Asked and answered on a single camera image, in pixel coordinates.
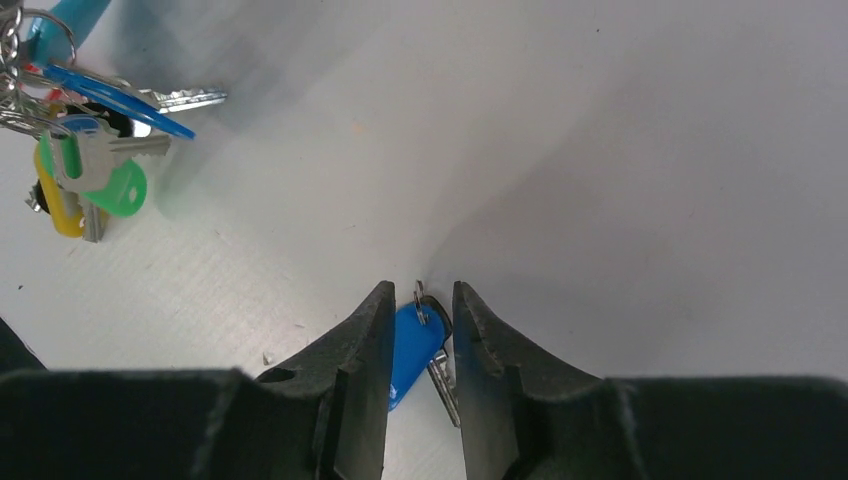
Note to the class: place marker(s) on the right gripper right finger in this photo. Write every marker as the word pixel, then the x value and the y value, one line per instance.
pixel 526 414

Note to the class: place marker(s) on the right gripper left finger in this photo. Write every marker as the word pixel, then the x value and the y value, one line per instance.
pixel 320 414

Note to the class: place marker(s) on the key with blue tag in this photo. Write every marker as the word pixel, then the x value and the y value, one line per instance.
pixel 423 330

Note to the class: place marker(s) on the metal key organiser with rings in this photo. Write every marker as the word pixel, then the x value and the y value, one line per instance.
pixel 40 74

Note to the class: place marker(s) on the green tagged key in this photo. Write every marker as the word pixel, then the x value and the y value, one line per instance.
pixel 87 157

